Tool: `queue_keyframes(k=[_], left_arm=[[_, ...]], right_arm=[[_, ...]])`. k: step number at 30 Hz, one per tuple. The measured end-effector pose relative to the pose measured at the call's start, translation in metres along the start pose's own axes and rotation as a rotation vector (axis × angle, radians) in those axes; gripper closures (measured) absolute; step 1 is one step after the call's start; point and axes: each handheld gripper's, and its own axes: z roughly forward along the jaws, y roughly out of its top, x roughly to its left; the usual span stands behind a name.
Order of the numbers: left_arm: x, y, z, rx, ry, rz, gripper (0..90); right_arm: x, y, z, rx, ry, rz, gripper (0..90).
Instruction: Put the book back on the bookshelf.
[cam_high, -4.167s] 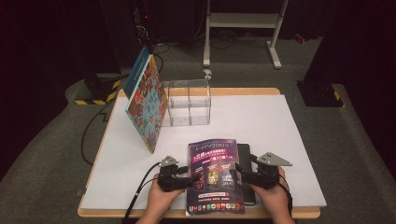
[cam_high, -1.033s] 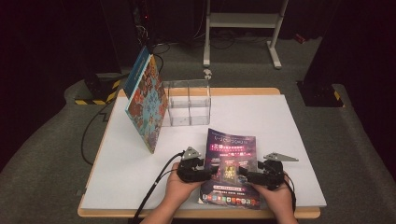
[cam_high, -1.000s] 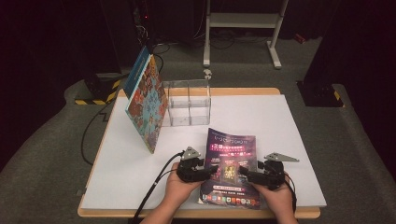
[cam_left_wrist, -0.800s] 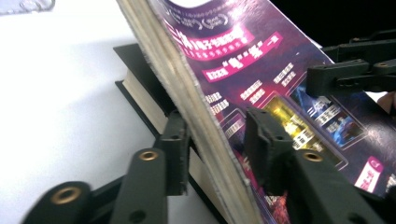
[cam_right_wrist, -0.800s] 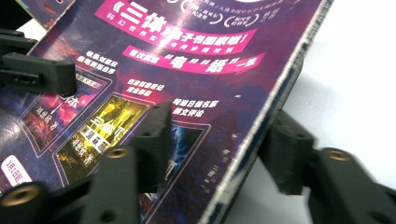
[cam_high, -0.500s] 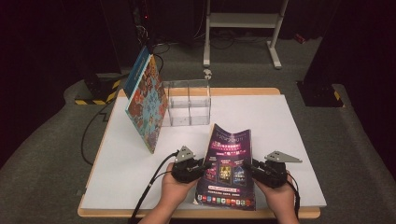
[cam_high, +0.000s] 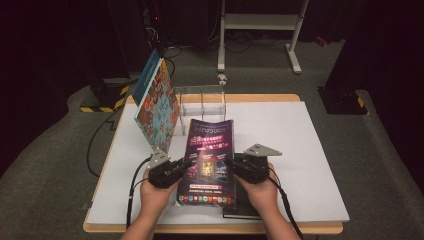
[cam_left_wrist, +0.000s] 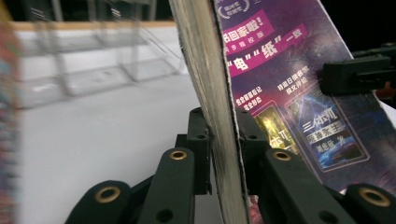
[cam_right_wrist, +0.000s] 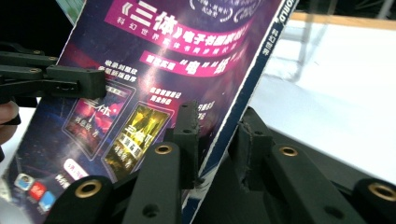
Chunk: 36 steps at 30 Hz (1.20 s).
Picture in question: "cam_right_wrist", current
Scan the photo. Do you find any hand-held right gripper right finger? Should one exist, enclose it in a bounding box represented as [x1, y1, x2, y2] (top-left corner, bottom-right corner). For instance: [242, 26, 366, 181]
[237, 106, 368, 224]

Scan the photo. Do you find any clear acrylic book organizer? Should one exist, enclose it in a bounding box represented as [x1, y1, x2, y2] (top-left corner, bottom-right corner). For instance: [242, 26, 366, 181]
[267, 17, 332, 86]

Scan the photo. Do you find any white metal stand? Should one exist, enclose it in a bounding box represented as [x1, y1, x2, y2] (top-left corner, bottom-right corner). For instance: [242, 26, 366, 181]
[375, 0, 396, 20]

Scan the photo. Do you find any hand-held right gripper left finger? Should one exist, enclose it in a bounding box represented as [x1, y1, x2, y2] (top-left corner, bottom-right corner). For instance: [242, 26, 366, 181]
[121, 100, 201, 224]

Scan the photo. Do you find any purple magazine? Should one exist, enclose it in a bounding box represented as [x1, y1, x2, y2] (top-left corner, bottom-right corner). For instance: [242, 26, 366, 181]
[0, 0, 301, 224]

